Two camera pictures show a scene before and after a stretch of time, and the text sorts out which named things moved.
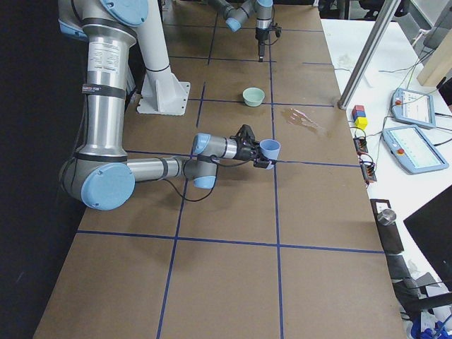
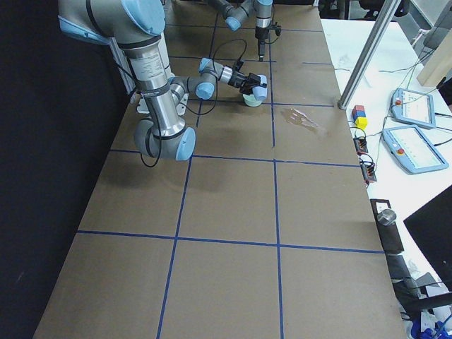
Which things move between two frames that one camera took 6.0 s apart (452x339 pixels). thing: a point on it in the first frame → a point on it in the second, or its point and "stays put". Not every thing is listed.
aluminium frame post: [371, 49] stays put
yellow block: [361, 122] stays put
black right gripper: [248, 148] → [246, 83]
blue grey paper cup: [270, 148] → [260, 92]
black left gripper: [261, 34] stays put
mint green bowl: [253, 97] stays put
